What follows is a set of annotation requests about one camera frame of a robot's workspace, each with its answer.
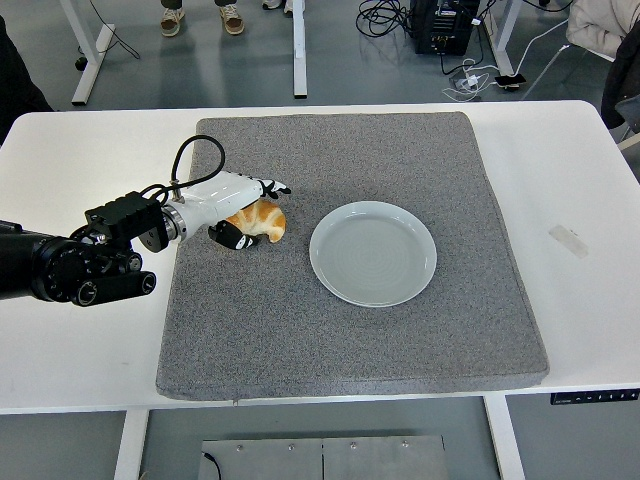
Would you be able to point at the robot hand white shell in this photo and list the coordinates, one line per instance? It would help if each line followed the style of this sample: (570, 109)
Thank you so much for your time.
(220, 195)

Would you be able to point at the black computer box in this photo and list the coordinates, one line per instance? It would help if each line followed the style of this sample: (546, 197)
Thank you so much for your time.
(442, 27)

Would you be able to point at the white desk leg with foot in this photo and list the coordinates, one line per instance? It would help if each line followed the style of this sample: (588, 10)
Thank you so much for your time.
(92, 55)
(502, 35)
(299, 55)

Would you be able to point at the person's tan shoe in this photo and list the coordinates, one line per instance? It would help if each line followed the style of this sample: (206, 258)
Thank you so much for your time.
(172, 21)
(232, 20)

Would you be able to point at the white table leg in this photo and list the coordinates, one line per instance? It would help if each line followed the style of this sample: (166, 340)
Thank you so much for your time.
(131, 445)
(504, 440)

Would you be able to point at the black garment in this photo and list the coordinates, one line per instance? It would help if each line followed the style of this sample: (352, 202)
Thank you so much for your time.
(17, 85)

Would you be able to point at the croissant bread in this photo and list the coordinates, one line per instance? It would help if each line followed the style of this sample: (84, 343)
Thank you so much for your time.
(267, 220)

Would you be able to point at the black desk control panel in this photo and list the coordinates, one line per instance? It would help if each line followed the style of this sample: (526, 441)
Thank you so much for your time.
(595, 398)

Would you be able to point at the black jacket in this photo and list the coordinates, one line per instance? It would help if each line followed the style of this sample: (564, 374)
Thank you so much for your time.
(622, 80)

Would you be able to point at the person's white shoe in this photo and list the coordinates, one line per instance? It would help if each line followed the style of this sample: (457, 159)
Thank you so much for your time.
(272, 4)

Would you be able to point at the small black floor object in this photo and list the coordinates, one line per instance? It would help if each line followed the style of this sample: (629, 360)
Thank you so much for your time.
(80, 63)

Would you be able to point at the pale grey round plate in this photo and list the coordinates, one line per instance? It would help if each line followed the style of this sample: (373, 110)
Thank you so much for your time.
(372, 255)

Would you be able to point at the strip of clear tape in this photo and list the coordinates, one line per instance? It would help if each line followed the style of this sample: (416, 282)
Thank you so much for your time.
(568, 241)

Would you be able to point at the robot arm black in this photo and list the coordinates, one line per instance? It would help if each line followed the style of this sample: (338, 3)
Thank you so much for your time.
(60, 265)

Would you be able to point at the white padded jacket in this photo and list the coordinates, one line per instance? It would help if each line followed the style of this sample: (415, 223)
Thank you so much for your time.
(600, 22)

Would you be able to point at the grey metal plate with screws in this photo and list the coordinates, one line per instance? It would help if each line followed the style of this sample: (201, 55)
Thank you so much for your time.
(350, 462)

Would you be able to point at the grey speckled mat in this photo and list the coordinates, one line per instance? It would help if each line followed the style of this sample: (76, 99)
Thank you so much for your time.
(350, 350)

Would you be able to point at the black phone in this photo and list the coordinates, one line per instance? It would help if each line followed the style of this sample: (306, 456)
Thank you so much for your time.
(511, 81)

